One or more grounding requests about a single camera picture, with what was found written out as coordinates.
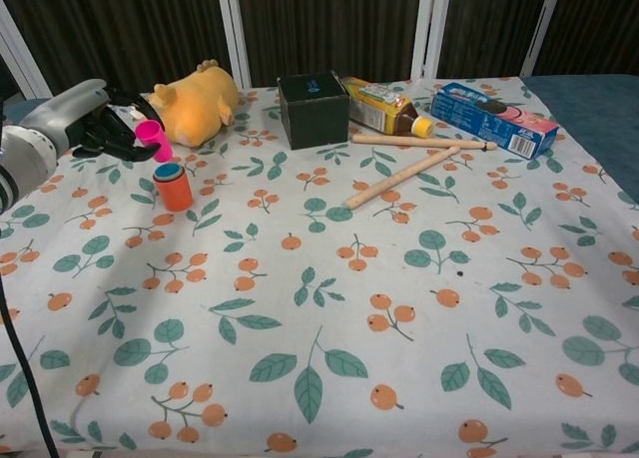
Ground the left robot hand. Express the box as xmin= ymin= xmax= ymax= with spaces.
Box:
xmin=22 ymin=78 xmax=162 ymax=163

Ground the pink plastic cup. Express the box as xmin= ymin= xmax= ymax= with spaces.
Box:
xmin=135 ymin=120 xmax=174 ymax=163

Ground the yellow plush animal toy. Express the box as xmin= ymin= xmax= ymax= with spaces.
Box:
xmin=134 ymin=61 xmax=241 ymax=148

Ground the orange plastic cup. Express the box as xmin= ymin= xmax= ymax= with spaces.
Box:
xmin=152 ymin=172 xmax=194 ymax=213

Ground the black cardboard box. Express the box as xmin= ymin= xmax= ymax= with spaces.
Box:
xmin=277 ymin=69 xmax=350 ymax=152

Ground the tea bottle yellow cap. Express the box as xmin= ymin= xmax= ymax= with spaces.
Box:
xmin=340 ymin=76 xmax=434 ymax=140

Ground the floral fruit print tablecloth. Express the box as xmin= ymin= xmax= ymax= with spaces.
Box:
xmin=0 ymin=76 xmax=639 ymax=458

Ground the wooden stick with black band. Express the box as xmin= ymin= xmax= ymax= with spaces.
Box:
xmin=351 ymin=133 xmax=496 ymax=153

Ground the plain wooden stick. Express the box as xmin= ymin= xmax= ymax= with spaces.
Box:
xmin=345 ymin=145 xmax=460 ymax=210

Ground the blue cookie box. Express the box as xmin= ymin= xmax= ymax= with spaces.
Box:
xmin=429 ymin=82 xmax=561 ymax=160

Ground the teal table cover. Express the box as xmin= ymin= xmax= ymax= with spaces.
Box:
xmin=0 ymin=73 xmax=639 ymax=215

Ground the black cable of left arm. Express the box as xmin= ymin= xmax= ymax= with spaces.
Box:
xmin=0 ymin=272 xmax=59 ymax=458

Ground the dark folding screen white frame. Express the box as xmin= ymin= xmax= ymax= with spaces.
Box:
xmin=0 ymin=0 xmax=639 ymax=100

